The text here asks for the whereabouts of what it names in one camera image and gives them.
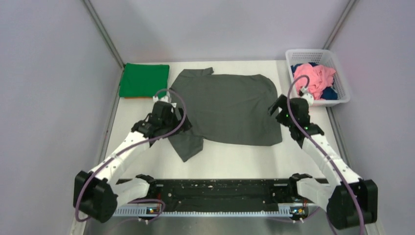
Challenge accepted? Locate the dark grey t-shirt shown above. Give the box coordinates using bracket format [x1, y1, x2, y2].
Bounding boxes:
[168, 68, 282, 162]

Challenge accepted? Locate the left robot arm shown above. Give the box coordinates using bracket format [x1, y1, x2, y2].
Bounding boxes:
[73, 100, 191, 223]

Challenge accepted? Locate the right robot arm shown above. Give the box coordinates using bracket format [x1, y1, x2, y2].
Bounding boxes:
[268, 95, 378, 230]

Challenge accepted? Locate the dark blue t-shirt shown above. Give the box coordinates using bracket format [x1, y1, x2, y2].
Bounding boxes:
[291, 62, 339, 101]

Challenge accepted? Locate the pink t-shirt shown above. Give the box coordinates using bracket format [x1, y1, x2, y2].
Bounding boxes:
[293, 63, 337, 101]

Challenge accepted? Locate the folded green t-shirt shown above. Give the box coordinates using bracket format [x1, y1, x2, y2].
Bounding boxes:
[119, 63, 170, 98]

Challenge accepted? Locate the white plastic basket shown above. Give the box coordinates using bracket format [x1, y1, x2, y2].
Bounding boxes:
[285, 49, 350, 107]

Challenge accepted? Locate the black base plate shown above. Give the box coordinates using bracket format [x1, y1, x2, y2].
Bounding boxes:
[143, 179, 311, 214]

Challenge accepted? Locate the white slotted cable duct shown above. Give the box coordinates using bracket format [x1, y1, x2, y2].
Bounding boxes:
[113, 206, 292, 217]

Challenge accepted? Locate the right corner metal post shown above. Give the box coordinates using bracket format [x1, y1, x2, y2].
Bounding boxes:
[323, 0, 359, 49]

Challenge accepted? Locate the corner metal post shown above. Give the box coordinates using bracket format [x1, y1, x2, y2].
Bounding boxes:
[323, 0, 359, 49]
[81, 0, 125, 69]

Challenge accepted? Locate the left corner metal post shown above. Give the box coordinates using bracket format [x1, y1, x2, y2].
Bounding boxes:
[81, 0, 125, 69]

